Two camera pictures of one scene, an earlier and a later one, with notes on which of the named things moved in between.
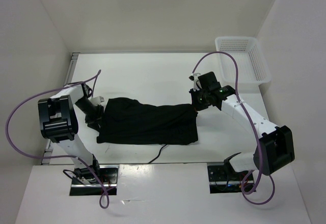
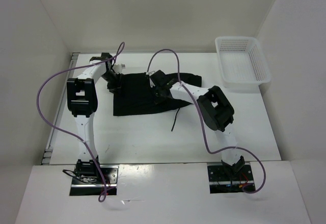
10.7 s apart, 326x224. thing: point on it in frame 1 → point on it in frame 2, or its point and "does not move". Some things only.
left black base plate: [108, 173] does not move
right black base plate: [223, 179] does not move
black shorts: [127, 120] → [134, 93]
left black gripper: [92, 121] → [118, 84]
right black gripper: [197, 106] → [158, 100]
